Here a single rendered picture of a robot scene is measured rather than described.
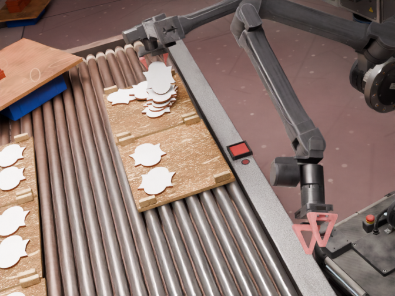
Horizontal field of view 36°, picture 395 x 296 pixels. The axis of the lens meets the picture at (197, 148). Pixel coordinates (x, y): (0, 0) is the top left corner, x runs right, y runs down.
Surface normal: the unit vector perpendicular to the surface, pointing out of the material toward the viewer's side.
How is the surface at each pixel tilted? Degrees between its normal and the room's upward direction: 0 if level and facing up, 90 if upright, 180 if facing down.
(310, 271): 0
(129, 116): 0
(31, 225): 0
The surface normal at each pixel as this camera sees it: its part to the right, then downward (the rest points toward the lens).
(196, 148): -0.18, -0.79
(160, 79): -0.05, -0.25
